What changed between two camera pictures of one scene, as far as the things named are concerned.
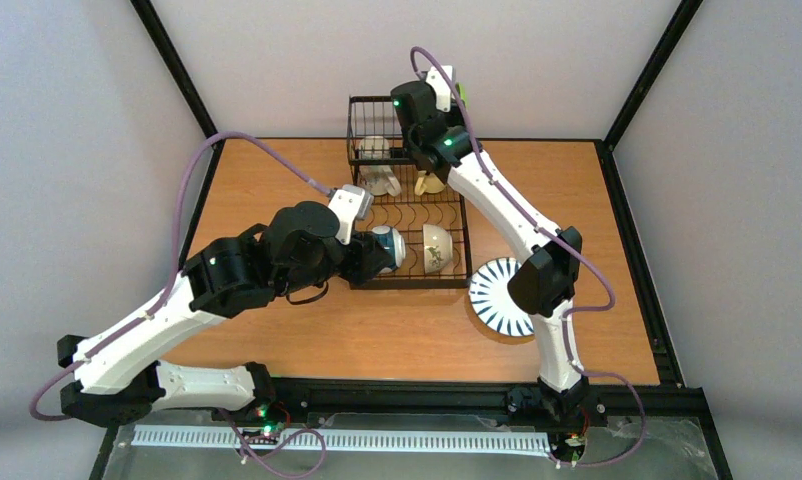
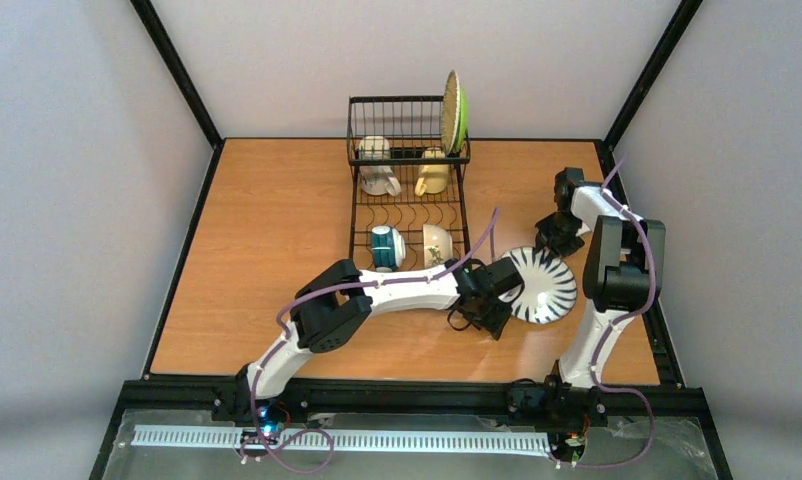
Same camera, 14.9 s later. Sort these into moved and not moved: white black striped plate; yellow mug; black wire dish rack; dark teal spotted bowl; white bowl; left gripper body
Moved: left gripper body; white black striped plate
Not moved: black wire dish rack; dark teal spotted bowl; yellow mug; white bowl
